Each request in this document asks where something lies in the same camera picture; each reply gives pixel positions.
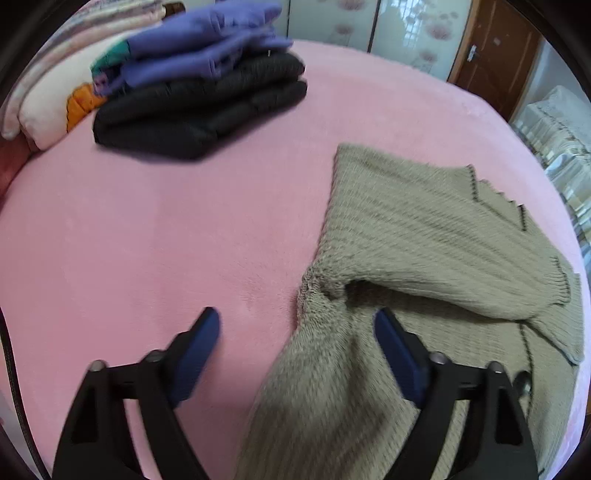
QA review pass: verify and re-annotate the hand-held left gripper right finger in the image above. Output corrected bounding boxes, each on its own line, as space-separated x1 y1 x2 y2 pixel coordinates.
374 307 540 480

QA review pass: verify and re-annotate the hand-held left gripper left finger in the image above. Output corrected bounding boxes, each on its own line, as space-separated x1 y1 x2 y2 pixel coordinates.
52 307 221 480

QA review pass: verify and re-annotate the beige knit cardigan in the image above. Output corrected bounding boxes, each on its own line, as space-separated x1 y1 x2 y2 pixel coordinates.
233 143 586 480

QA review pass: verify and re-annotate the pink bed blanket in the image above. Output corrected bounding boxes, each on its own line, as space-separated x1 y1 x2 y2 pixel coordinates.
0 39 591 480

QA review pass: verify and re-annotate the black folded garment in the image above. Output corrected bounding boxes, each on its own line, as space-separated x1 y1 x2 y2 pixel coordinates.
92 52 309 161

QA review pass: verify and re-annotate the large pink flower-print pillow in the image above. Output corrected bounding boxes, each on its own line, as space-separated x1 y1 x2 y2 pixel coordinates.
0 69 109 152

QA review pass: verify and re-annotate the purple folded garment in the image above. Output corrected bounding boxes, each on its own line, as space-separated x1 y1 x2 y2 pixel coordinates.
90 0 294 97

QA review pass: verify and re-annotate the brown wooden door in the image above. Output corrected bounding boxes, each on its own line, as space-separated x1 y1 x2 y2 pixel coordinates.
448 0 543 123

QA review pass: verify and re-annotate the floral sliding-door wardrobe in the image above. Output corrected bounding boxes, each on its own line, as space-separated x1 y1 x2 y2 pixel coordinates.
281 0 472 81

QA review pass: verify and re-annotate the folded striped pink quilt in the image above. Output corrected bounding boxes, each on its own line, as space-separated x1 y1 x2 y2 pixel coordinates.
0 0 167 121

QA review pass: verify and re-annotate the thick black cable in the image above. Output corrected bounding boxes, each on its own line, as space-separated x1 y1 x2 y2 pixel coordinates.
0 307 47 480

